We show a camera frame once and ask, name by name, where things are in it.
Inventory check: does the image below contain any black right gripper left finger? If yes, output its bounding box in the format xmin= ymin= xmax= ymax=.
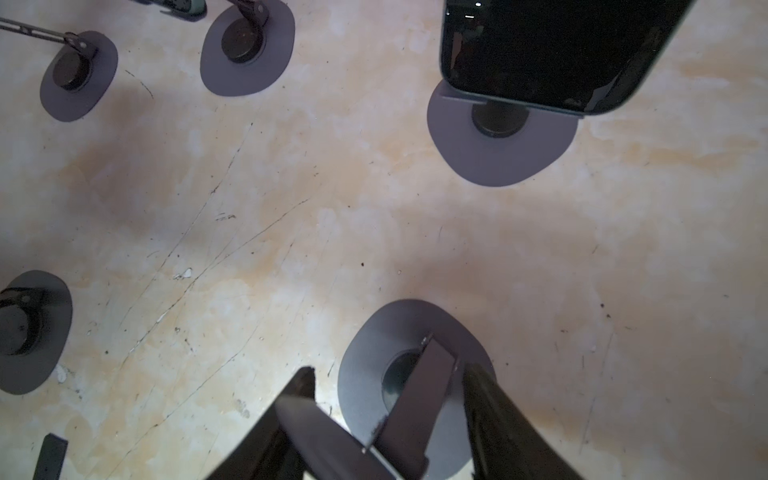
xmin=208 ymin=366 xmax=316 ymax=480

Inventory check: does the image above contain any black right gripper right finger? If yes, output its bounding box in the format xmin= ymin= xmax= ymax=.
xmin=462 ymin=363 xmax=581 ymax=479

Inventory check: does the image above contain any grey phone stand front left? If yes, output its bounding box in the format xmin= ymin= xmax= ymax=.
xmin=1 ymin=270 xmax=73 ymax=395

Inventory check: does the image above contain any grey phone stand far right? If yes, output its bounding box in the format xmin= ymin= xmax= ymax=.
xmin=427 ymin=80 xmax=580 ymax=187

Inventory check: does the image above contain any black phone far right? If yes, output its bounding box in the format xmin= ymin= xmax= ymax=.
xmin=440 ymin=0 xmax=693 ymax=116

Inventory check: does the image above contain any grey phone stand centre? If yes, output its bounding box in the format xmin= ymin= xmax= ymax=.
xmin=200 ymin=0 xmax=296 ymax=97

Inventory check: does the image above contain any grey phone stand middle back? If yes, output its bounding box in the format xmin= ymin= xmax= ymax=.
xmin=1 ymin=18 xmax=119 ymax=122

